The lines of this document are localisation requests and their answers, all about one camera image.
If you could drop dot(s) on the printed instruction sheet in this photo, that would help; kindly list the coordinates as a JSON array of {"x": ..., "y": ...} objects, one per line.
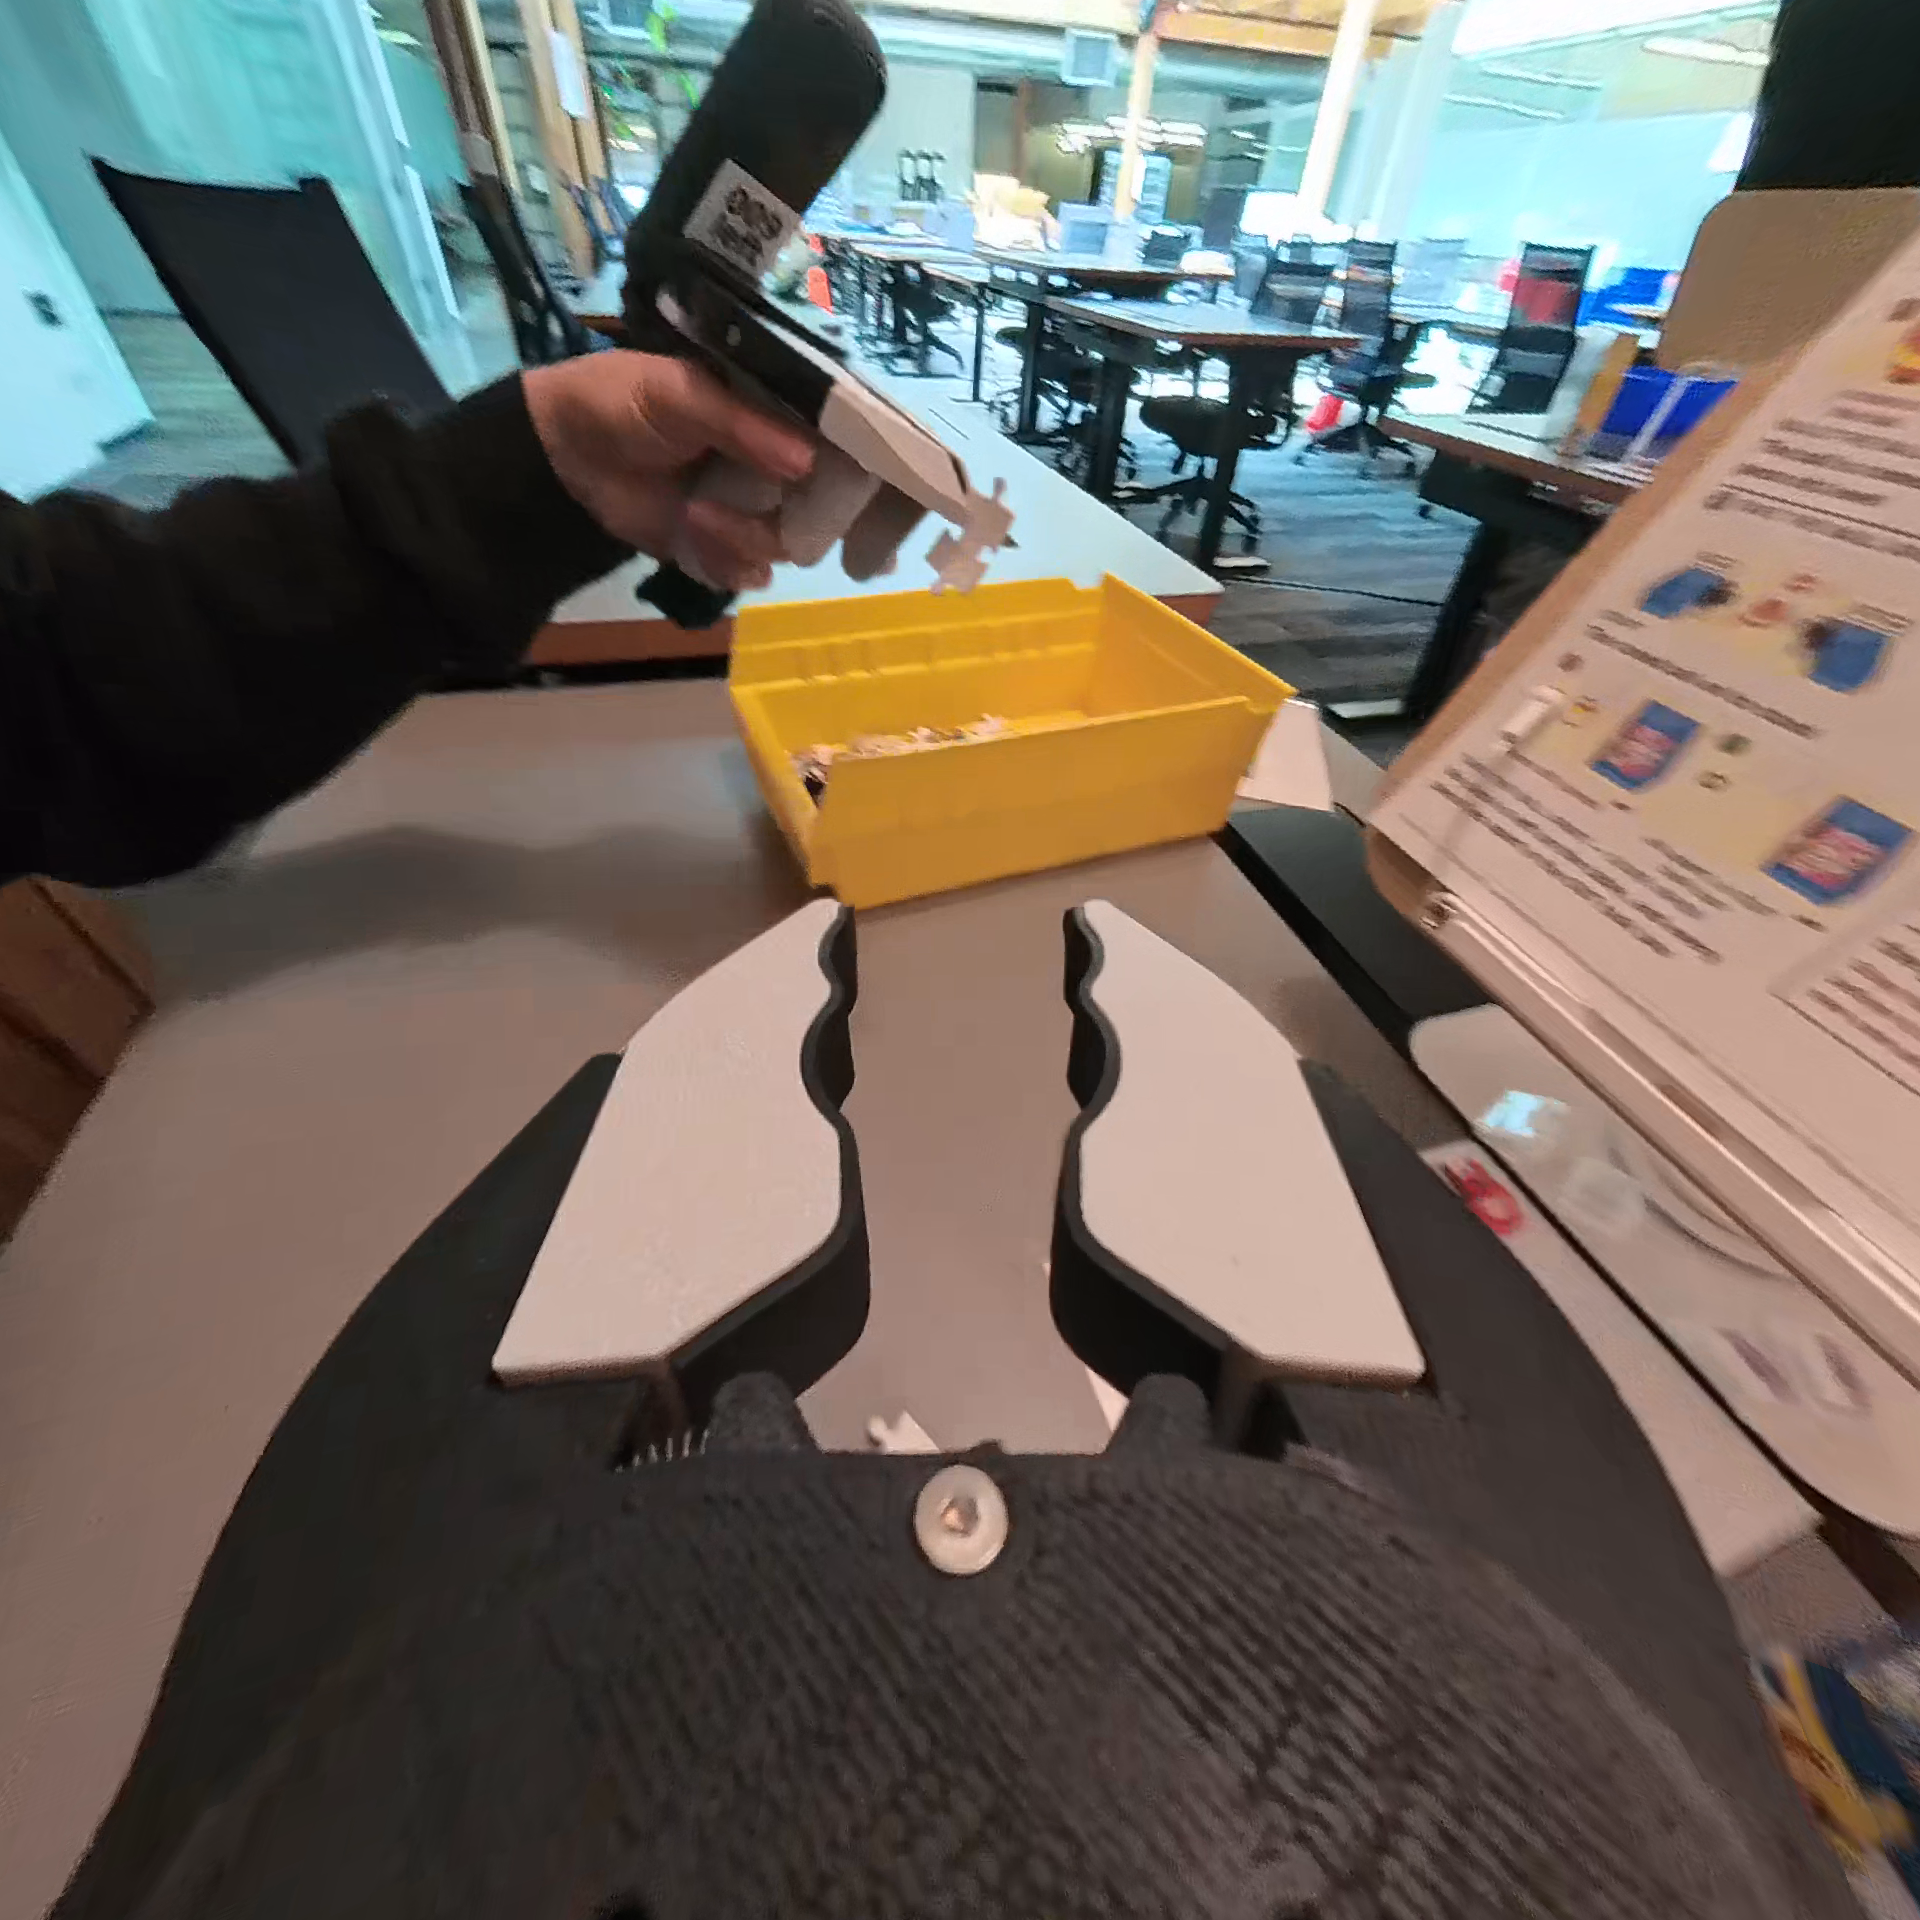
[{"x": 1681, "y": 781}]

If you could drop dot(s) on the long office desk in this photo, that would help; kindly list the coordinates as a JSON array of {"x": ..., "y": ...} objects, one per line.
[
  {"x": 1200, "y": 318},
  {"x": 1501, "y": 443}
]

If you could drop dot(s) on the black office chair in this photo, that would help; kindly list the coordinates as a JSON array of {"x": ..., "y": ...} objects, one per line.
[
  {"x": 1200, "y": 428},
  {"x": 1364, "y": 375}
]

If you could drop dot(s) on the person's left hand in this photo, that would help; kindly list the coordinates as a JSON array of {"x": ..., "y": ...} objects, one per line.
[{"x": 631, "y": 451}]

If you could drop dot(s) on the white-backed puzzle piece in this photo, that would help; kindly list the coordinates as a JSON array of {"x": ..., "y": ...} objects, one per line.
[
  {"x": 972, "y": 541},
  {"x": 897, "y": 1433}
]

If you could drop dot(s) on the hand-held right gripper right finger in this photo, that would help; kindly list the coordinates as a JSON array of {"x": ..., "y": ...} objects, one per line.
[{"x": 1231, "y": 1201}]

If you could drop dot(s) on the folded white leaflet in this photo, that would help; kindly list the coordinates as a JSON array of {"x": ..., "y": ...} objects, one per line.
[{"x": 1650, "y": 1440}]

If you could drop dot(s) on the pile of puzzle pieces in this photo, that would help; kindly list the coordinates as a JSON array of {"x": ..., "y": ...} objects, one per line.
[{"x": 900, "y": 743}]

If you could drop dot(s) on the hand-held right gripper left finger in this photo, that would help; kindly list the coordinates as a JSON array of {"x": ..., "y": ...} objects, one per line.
[{"x": 691, "y": 1185}]

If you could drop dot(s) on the black mesh chair back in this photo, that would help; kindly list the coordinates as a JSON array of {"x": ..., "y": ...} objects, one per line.
[{"x": 270, "y": 300}]

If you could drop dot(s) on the yellow plastic bin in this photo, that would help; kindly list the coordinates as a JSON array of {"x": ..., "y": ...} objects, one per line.
[{"x": 1035, "y": 810}]

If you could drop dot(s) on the person's left forearm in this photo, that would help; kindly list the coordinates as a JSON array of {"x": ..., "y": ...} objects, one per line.
[{"x": 225, "y": 644}]

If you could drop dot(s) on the brown document holder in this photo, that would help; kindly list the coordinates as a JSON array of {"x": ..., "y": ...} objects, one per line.
[{"x": 1724, "y": 270}]

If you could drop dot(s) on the blue storage bins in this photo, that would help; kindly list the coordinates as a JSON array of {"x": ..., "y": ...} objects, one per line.
[{"x": 1650, "y": 413}]

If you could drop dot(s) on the white paper sheet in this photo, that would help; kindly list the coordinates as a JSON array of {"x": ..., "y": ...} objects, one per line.
[{"x": 1291, "y": 765}]

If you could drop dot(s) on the blue white puzzle box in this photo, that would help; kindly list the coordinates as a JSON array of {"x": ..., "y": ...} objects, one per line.
[{"x": 1845, "y": 1754}]

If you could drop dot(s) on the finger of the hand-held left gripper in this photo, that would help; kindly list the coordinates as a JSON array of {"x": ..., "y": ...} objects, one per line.
[
  {"x": 879, "y": 451},
  {"x": 908, "y": 428}
]

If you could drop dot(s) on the brown wooden cabinet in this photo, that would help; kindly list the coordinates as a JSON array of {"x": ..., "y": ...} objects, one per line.
[{"x": 60, "y": 1050}]

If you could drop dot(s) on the grey neighbouring table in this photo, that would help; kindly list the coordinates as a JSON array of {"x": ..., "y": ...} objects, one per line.
[{"x": 1080, "y": 524}]

